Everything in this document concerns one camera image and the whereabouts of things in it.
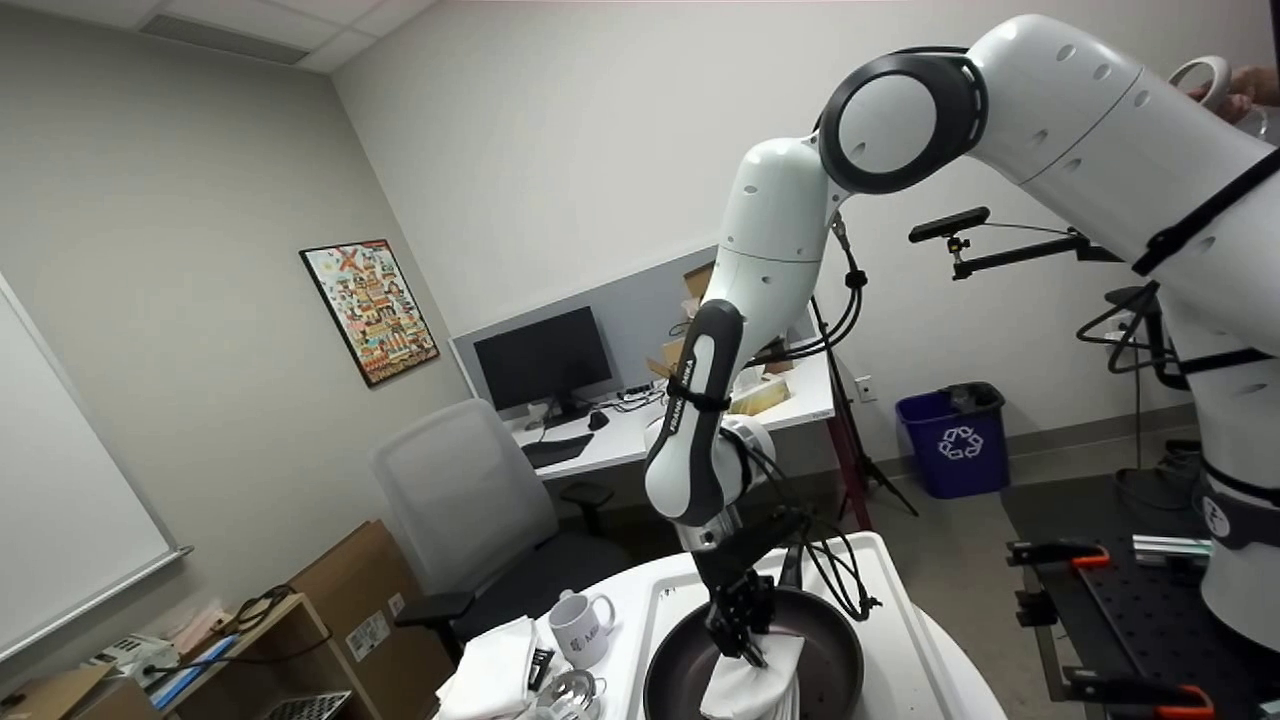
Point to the black workbench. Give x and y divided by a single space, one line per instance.
1134 626

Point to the black computer monitor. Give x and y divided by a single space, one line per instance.
540 356

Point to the black camera stand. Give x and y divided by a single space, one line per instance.
1027 249

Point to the silver metal rail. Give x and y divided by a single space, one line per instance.
1175 547

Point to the wooden shelf unit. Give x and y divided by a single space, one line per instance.
361 602

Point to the dark frying pan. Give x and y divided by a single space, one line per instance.
835 654

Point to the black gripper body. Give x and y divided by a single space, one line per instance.
741 573

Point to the round white pedestal table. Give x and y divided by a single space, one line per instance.
962 693

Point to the grey black office chair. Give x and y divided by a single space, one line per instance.
464 492

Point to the white office desk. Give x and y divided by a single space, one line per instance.
624 440

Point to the wall whiteboard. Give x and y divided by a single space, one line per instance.
67 505

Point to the tan cardboard pieces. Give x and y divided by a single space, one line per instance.
763 396

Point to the grey desk partition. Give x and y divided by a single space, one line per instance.
624 303

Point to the colourful framed poster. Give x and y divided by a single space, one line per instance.
371 309

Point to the black orange bar clamp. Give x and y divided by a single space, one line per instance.
1064 554
1144 697

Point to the blue recycling bin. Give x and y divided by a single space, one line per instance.
952 446

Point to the black camera tripod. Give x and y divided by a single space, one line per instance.
863 455

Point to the black keyboard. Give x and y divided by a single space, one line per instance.
556 448

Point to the black stereo camera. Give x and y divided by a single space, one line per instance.
950 225

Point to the stack of books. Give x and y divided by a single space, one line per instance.
194 666

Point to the white towel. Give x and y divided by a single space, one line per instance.
753 687

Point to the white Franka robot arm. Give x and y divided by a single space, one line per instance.
1064 107

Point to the white mug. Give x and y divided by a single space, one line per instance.
577 626

